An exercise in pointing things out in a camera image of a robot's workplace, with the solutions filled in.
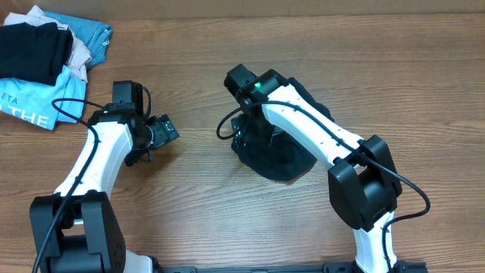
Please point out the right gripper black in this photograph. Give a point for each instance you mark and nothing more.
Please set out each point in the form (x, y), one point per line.
(250, 137)

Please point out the folded black garment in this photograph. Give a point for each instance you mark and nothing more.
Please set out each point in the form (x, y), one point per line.
(35, 54)

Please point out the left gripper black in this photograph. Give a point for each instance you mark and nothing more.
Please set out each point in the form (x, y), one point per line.
(163, 134)

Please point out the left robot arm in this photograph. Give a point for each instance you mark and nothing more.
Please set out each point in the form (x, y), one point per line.
(75, 228)

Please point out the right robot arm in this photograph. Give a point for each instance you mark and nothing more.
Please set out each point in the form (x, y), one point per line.
(363, 188)

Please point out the light blue printed t-shirt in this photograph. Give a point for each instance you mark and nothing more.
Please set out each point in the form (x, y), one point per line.
(44, 105)

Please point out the folded beige garment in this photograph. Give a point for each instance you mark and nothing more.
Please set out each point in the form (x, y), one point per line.
(79, 56)

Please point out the dark teal t-shirt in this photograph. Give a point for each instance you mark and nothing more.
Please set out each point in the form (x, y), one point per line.
(277, 156)

